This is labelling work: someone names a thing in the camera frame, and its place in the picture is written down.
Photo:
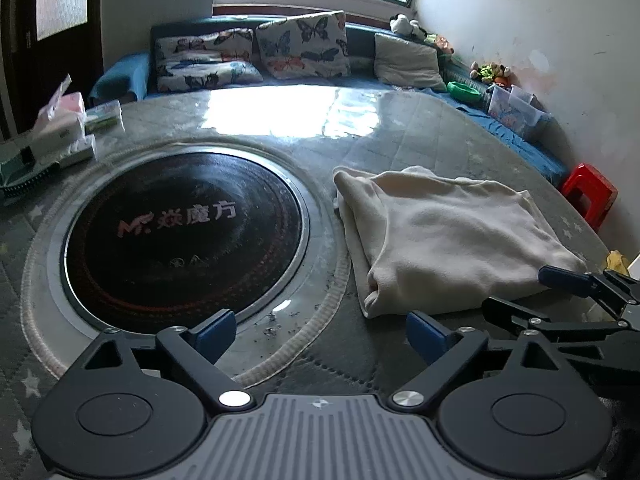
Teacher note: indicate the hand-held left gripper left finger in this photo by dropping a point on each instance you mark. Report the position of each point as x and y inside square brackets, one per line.
[217, 332]

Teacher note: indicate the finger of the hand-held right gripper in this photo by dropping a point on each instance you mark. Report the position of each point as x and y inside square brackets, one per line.
[505, 310]
[560, 277]

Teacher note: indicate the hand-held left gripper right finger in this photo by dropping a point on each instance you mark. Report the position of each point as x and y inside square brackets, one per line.
[425, 332]

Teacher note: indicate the cream garment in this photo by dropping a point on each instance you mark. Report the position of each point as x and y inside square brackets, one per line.
[450, 230]

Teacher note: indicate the yellow cloth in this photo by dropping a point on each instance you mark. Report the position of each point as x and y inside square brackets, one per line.
[617, 260]

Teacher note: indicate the round black induction cooktop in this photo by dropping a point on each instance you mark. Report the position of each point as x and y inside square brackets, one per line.
[175, 260]

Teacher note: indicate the red plastic stool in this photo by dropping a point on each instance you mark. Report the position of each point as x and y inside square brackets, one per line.
[587, 185]

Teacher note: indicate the clear plastic storage box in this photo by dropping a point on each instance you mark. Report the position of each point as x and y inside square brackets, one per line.
[515, 115]

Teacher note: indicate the grey quilted star table cover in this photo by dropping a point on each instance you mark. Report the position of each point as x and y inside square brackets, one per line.
[425, 150]

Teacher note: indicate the orange plush toy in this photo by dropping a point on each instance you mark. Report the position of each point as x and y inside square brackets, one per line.
[501, 80]

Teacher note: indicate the green plastic bowl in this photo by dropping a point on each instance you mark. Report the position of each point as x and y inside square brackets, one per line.
[462, 91]

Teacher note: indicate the brown plush toy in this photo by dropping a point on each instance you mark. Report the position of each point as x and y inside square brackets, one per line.
[485, 72]

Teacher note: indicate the small green pack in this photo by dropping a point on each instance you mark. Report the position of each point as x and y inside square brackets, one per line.
[105, 115]

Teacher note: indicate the white tissue pack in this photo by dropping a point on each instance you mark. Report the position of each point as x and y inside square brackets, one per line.
[60, 135]

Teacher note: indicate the long butterfly print pillow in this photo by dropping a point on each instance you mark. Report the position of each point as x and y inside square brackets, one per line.
[200, 45]
[215, 77]

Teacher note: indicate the green lint brush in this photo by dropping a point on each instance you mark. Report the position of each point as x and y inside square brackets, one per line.
[20, 170]

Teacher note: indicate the grey cushion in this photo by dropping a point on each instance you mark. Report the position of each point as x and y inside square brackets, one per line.
[407, 62]

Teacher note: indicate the colourful plush toy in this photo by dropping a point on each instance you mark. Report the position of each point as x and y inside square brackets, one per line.
[439, 42]

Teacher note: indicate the blue throw blanket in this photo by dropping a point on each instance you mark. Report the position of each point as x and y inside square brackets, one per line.
[120, 77]

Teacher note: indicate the blue sofa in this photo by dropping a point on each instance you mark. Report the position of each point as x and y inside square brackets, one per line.
[360, 45]

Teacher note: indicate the panda plush toy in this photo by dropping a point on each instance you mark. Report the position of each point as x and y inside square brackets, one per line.
[402, 24]

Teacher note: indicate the square butterfly print pillow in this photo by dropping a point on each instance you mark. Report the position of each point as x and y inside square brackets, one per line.
[300, 45]

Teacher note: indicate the dark wooden door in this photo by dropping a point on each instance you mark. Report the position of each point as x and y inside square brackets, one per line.
[60, 60]

